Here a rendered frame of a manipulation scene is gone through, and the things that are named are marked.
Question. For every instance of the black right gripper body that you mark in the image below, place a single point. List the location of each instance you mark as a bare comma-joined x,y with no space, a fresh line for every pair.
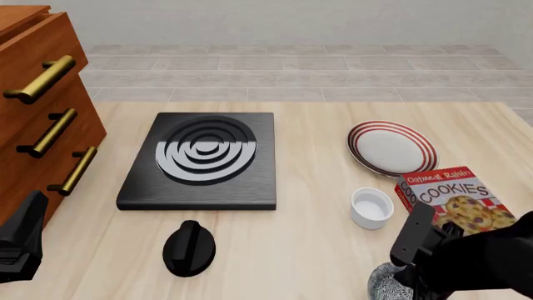
420,281

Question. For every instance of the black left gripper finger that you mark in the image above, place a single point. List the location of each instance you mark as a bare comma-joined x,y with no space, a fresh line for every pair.
27,218

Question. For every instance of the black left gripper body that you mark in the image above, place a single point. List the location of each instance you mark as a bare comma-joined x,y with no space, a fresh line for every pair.
18,262

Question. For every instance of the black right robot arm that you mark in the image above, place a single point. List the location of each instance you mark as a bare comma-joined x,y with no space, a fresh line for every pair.
491,259

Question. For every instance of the white ramekin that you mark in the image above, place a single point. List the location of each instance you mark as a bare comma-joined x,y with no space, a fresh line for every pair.
372,209

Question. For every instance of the flat black stove plate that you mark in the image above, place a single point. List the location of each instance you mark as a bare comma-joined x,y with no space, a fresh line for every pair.
141,187

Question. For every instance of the white plate with red rings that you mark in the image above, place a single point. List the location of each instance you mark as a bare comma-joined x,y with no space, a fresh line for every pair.
391,150

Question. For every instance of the red cookie box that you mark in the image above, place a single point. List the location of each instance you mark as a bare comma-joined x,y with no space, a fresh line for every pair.
454,190

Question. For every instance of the round black stove knob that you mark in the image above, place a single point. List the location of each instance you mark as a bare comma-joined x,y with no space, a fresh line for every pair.
189,250

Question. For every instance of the large wooden drawer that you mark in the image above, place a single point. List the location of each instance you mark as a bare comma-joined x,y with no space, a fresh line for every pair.
25,53

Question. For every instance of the wooden cabinet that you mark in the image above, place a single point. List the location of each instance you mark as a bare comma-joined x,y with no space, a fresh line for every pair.
16,18

